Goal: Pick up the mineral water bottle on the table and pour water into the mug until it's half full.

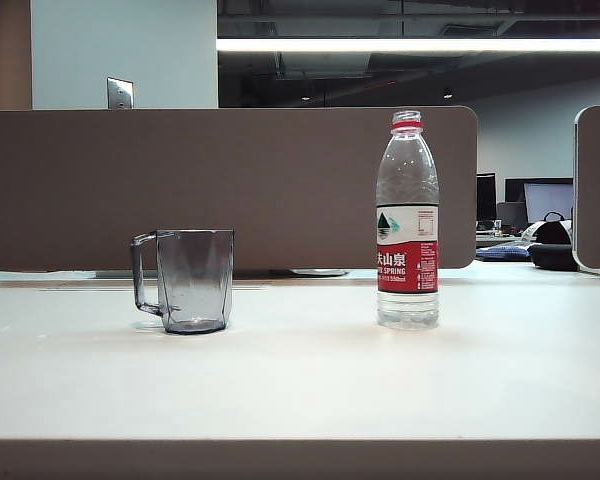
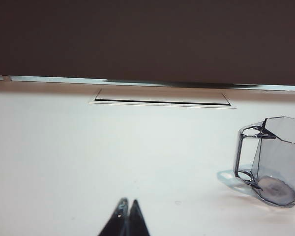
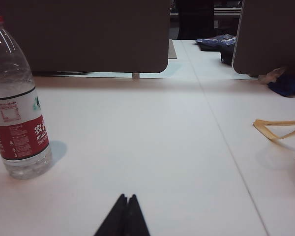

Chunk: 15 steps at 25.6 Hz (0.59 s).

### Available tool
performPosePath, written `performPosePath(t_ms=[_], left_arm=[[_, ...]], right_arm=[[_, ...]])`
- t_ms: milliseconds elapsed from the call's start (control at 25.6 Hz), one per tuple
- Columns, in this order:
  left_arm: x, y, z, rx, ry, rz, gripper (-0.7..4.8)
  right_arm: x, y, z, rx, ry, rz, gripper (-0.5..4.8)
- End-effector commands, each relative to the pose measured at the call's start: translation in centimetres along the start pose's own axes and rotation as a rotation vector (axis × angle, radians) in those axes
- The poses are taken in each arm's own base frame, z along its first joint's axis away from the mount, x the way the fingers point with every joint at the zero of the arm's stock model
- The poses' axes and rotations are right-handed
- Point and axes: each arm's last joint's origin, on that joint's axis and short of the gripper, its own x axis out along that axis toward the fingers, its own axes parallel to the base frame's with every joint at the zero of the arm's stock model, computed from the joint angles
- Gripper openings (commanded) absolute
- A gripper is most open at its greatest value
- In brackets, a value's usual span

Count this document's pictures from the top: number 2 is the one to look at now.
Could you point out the wide brown desk partition panel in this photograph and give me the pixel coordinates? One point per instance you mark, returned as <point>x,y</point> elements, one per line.
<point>137,37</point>

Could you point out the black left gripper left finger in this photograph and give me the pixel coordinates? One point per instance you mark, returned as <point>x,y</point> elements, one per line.
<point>116,222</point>

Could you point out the grey transparent faceted mug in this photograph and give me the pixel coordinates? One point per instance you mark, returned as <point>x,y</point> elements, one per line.
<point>280,157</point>

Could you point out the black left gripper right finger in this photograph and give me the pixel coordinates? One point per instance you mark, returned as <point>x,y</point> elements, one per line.
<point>137,221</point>

